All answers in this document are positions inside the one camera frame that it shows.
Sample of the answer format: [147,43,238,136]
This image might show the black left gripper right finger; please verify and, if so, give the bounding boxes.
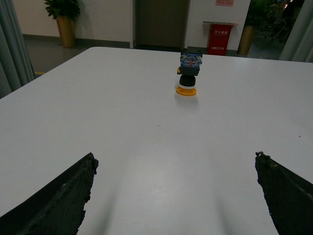
[255,151,313,235]

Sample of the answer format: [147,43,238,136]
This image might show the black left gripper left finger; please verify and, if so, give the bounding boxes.
[0,153,99,235]

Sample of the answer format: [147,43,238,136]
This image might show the yellow push button switch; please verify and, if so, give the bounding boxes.
[176,49,202,96]

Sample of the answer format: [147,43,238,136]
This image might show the grey curtain left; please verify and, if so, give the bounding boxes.
[0,0,35,98]

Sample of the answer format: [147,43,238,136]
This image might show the grey curtain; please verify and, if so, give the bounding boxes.
[0,0,35,98]
[279,0,313,63]

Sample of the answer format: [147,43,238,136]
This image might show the grey curtain right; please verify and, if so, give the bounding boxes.
[279,0,313,63]

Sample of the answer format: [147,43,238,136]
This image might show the red fire extinguisher box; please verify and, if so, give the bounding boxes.
[203,21,238,56]

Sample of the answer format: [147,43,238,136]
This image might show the right potted plant gold vase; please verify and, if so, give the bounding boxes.
[237,0,274,55]

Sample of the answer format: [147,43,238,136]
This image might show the potted plant gold vase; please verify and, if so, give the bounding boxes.
[44,0,80,48]
[237,0,274,55]

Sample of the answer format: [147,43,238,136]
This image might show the left potted plant gold vase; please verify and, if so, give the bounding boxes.
[44,0,80,48]

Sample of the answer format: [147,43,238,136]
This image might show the grey door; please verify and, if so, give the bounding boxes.
[134,0,190,48]

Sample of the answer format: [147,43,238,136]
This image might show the pink wall notice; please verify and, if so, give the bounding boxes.
[215,0,234,7]

